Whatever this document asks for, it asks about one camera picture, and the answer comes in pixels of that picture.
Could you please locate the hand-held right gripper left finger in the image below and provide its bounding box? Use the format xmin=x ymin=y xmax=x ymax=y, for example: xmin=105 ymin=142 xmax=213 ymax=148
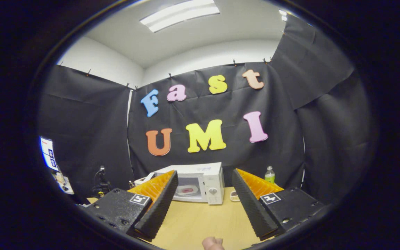
xmin=77 ymin=169 xmax=179 ymax=242

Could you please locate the long ceiling light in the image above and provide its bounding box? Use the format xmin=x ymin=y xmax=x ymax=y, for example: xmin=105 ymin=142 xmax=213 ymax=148
xmin=140 ymin=0 xmax=220 ymax=33

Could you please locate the white toaster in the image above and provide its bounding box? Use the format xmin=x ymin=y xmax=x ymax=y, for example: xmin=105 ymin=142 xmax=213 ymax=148
xmin=134 ymin=173 xmax=155 ymax=187

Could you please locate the black backdrop cloth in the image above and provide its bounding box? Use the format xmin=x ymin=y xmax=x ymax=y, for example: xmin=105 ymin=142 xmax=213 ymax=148
xmin=37 ymin=14 xmax=372 ymax=205

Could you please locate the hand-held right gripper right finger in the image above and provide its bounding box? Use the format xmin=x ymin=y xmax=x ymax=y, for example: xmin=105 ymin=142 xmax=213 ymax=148
xmin=232 ymin=168 xmax=331 ymax=241

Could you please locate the white microwave oven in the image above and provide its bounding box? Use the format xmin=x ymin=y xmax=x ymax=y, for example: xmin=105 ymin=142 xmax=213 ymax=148
xmin=151 ymin=162 xmax=225 ymax=205

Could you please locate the white side desk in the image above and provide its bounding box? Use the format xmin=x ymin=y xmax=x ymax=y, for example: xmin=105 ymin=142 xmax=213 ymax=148
xmin=52 ymin=170 xmax=75 ymax=195

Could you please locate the white plate with pink food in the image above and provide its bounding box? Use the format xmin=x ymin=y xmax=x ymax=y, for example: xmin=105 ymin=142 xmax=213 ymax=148
xmin=176 ymin=185 xmax=199 ymax=197

